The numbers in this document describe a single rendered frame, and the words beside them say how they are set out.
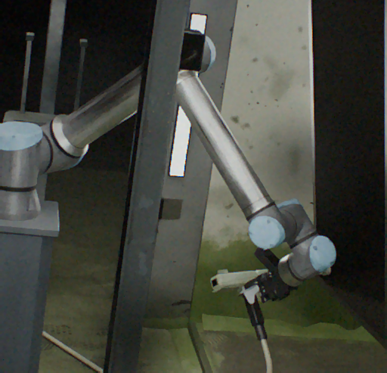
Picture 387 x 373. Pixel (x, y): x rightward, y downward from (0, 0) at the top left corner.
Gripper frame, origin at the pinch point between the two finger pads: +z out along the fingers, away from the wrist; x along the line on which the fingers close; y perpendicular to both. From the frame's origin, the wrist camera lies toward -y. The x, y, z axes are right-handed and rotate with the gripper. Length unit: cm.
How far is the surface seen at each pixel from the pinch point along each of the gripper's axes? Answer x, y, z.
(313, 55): 34, -67, -29
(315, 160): 40, -39, -9
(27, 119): -18, -95, 68
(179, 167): 32, -65, 51
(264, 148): 62, -64, 34
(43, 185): -1, -80, 97
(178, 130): 30, -77, 43
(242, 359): 43, 10, 63
